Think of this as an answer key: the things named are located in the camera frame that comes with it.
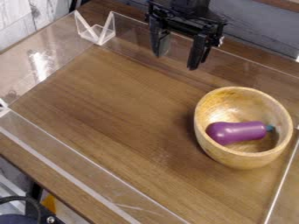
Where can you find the brown wooden bowl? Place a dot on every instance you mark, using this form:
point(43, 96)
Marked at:
point(241, 105)

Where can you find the clear acrylic tray walls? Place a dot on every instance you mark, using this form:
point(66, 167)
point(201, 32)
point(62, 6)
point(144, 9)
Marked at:
point(98, 126)

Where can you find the clear acrylic corner bracket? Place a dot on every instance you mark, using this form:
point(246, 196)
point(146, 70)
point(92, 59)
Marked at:
point(98, 34)

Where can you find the purple toy eggplant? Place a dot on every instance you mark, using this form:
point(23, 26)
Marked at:
point(233, 132)

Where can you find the black clamp with screw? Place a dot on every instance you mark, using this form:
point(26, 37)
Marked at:
point(38, 210)

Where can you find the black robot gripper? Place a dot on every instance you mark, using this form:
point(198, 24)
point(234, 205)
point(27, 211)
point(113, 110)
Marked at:
point(190, 18)

